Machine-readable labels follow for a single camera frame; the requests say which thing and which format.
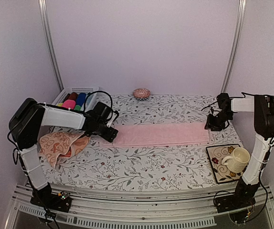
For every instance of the orange patterned towel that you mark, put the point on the orange patterned towel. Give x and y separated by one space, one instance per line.
58 145

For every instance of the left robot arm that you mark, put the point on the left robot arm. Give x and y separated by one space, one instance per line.
24 128

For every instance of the right aluminium frame post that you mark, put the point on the right aluminium frame post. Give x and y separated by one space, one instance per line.
235 44

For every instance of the patterned ceramic bowl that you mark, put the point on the patterned ceramic bowl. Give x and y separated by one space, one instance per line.
141 94

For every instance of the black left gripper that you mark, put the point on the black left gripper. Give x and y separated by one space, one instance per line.
110 136

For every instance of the aluminium frame post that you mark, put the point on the aluminium frame post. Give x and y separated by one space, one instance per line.
235 44
49 41

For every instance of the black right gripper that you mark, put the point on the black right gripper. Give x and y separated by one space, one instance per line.
211 124

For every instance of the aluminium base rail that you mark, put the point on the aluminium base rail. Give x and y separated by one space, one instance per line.
98 209

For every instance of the left aluminium frame post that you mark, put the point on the left aluminium frame post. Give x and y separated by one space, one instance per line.
49 41

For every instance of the white plastic basket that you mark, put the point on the white plastic basket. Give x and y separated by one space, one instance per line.
89 101

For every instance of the cream ceramic mug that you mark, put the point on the cream ceramic mug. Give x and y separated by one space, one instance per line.
237 160

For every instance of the pink rolled towel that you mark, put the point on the pink rolled towel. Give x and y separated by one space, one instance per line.
69 104

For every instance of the dark red rolled towel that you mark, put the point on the dark red rolled towel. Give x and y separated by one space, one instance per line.
73 96

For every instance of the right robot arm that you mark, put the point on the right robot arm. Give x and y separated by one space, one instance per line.
262 107

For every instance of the pink towel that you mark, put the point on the pink towel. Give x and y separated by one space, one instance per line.
159 135
69 104

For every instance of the blue rolled towel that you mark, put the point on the blue rolled towel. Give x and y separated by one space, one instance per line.
80 99

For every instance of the square floral plate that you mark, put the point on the square floral plate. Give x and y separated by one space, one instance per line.
221 173

